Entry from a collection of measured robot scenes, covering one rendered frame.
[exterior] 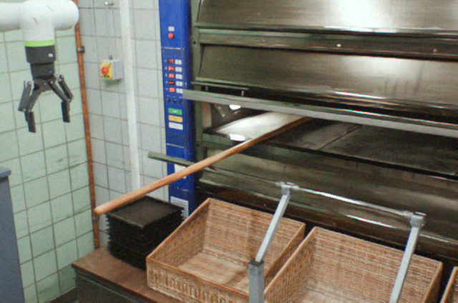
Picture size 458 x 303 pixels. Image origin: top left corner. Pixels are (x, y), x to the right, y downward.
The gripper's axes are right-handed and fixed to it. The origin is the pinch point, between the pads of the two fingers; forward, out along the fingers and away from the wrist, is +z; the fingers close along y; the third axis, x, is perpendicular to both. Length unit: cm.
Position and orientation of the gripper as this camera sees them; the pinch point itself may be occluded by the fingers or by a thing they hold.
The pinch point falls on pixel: (49, 123)
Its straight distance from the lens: 184.5
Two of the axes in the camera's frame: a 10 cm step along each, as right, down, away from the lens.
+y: -5.6, 2.5, -7.9
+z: 0.2, 9.6, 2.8
